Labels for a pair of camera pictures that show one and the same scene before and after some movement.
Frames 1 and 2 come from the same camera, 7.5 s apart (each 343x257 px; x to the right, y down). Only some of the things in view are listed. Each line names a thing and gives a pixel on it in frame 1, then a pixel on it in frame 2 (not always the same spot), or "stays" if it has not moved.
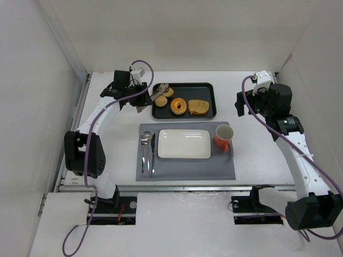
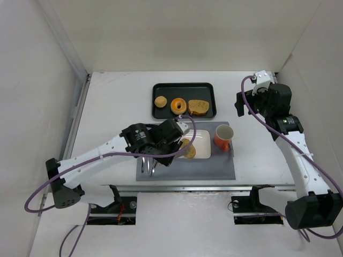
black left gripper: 144,94 to 166,156
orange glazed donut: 173,106 stays
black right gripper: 240,103 stays
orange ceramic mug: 223,135 stays
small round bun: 161,101 stays
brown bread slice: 169,93 to 191,151
